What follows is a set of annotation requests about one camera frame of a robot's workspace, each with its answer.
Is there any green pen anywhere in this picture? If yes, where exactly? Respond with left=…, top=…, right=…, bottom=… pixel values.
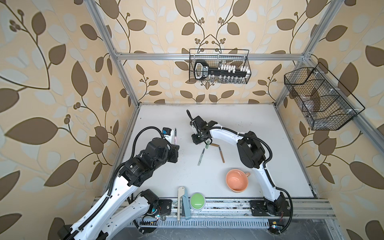
left=198, top=148, right=205, bottom=166

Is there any pink pen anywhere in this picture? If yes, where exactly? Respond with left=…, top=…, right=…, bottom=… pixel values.
left=174, top=128, right=177, bottom=145

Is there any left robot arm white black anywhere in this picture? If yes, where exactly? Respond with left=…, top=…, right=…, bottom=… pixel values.
left=58, top=126, right=180, bottom=240

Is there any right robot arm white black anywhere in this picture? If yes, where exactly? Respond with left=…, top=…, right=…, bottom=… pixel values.
left=187, top=110, right=293, bottom=217

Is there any orange pen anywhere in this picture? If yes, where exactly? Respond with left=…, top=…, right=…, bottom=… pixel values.
left=218, top=146, right=225, bottom=163

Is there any beige blue flat tool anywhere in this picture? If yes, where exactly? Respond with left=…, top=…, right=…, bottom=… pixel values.
left=177, top=187, right=191, bottom=222

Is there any black white remote tool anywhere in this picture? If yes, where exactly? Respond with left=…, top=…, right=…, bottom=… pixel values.
left=192, top=60, right=251, bottom=81

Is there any peach ceramic mug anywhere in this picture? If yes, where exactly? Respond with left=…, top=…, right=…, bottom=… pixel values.
left=226, top=169, right=251, bottom=193

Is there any green round button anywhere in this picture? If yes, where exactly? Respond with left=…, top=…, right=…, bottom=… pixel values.
left=190, top=193, right=206, bottom=211

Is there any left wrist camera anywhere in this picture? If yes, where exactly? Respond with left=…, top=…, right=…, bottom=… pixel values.
left=162, top=127, right=174, bottom=143

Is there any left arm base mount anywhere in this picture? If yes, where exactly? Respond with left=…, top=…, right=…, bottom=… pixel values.
left=145, top=199, right=173, bottom=217

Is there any rear black wire basket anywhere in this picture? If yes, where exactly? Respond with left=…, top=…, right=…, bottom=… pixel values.
left=189, top=48, right=252, bottom=85

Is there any black wire basket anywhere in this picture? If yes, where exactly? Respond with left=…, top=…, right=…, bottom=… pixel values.
left=284, top=62, right=366, bottom=131
left=189, top=48, right=252, bottom=85

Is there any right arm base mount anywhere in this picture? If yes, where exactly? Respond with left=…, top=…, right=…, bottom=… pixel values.
left=250, top=200, right=291, bottom=218

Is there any right black wire basket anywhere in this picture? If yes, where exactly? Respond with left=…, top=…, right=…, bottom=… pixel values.
left=284, top=62, right=366, bottom=131

